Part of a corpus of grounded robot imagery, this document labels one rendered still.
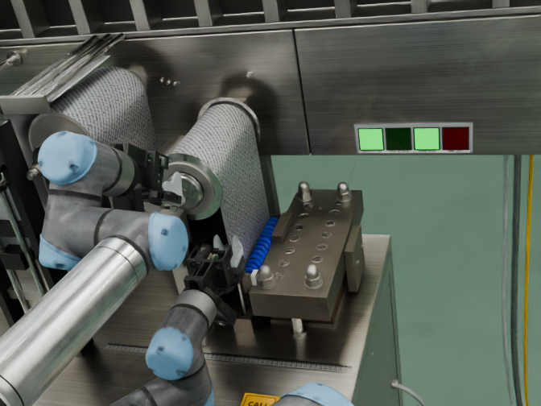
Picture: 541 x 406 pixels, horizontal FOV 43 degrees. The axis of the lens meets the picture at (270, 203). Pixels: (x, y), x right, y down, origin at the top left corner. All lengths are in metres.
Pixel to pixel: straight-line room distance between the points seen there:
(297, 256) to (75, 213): 0.60
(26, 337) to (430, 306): 2.27
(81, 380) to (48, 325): 0.72
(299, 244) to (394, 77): 0.40
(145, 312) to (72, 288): 0.80
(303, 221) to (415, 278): 1.52
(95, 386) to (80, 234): 0.57
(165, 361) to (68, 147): 0.38
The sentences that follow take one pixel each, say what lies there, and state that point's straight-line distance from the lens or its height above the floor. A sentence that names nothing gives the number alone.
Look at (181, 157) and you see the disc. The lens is 1.31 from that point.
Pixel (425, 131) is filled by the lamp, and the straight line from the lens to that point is 1.53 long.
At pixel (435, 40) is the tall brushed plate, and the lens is 1.46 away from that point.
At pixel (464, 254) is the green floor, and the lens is 3.18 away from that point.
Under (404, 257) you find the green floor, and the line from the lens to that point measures 3.17.
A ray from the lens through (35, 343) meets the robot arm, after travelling 0.80.
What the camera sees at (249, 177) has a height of 1.17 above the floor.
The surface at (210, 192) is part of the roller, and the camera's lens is 1.32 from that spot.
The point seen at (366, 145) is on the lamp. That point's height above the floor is 1.17.
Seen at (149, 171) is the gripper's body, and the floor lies 1.37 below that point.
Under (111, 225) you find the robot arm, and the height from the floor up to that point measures 1.41.
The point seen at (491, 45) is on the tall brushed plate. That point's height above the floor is 1.38.
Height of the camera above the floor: 1.88
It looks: 31 degrees down
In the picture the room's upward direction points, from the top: 10 degrees counter-clockwise
